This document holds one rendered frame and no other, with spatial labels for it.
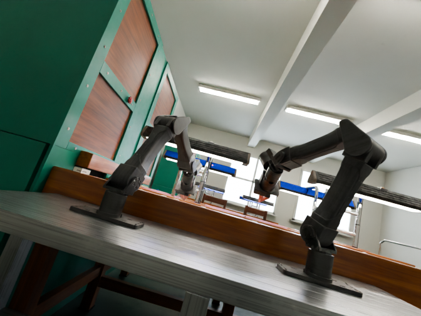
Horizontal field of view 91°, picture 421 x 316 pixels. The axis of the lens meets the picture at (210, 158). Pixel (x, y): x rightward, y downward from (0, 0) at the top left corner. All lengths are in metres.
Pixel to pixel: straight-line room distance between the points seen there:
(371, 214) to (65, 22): 7.47
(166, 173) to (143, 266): 3.51
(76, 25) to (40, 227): 0.90
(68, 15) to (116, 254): 1.05
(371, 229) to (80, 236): 7.38
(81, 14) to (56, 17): 0.11
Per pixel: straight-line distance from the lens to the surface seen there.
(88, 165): 1.08
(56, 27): 1.24
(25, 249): 0.92
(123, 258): 0.46
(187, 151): 0.92
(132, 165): 0.68
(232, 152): 1.14
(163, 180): 3.91
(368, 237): 7.50
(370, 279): 1.02
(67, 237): 0.50
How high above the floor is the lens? 0.79
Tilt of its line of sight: 12 degrees up
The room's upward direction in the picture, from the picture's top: 16 degrees clockwise
